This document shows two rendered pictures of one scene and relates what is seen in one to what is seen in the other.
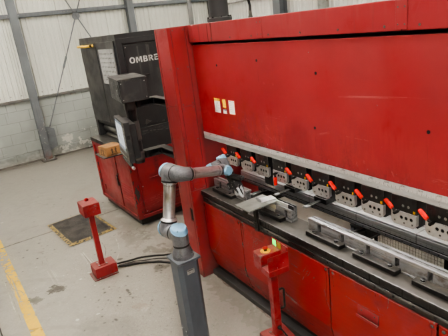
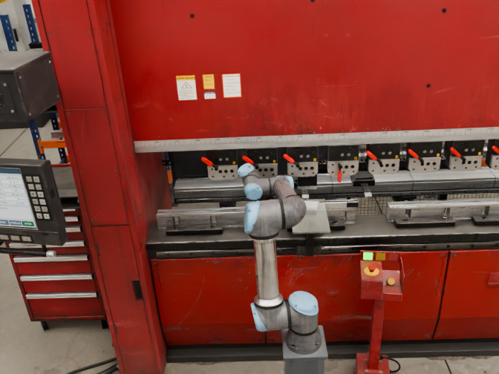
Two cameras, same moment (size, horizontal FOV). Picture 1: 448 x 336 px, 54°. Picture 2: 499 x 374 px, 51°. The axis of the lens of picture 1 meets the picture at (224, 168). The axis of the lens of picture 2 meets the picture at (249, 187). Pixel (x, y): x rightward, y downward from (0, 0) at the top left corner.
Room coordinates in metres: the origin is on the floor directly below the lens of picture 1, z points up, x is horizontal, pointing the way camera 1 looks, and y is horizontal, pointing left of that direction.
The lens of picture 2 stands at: (2.04, 1.81, 2.39)
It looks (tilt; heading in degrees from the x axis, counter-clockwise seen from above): 28 degrees down; 304
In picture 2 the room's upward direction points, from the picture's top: 3 degrees counter-clockwise
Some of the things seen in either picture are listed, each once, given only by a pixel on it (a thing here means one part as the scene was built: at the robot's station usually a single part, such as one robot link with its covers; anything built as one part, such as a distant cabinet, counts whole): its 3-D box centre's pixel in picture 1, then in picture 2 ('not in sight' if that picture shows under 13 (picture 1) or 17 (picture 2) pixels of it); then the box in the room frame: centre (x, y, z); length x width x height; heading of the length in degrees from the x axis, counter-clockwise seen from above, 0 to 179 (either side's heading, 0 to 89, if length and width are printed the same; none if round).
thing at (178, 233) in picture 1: (179, 234); (301, 311); (2.78, 0.37, 0.94); 0.13 x 0.12 x 0.14; 39
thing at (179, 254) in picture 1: (182, 249); (303, 332); (2.77, 0.36, 0.82); 0.15 x 0.15 x 0.10
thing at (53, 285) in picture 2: not in sight; (68, 250); (4.57, 0.14, 0.50); 0.50 x 0.50 x 1.00; 31
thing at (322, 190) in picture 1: (325, 182); (423, 153); (2.61, -0.62, 1.26); 0.15 x 0.09 x 0.17; 31
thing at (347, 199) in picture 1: (349, 190); (464, 152); (2.44, -0.73, 1.26); 0.15 x 0.09 x 0.17; 31
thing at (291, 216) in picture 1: (277, 208); (317, 214); (3.06, -0.36, 0.92); 0.39 x 0.06 x 0.10; 31
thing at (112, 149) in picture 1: (109, 149); not in sight; (5.02, 1.30, 1.04); 0.30 x 0.26 x 0.12; 32
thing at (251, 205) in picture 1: (256, 203); (309, 217); (3.03, -0.20, 1.00); 0.26 x 0.18 x 0.01; 121
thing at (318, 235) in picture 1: (325, 239); (424, 222); (2.56, -0.59, 0.89); 0.30 x 0.05 x 0.03; 31
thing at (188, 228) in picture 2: (224, 192); (194, 229); (3.59, 0.03, 0.89); 0.30 x 0.05 x 0.03; 31
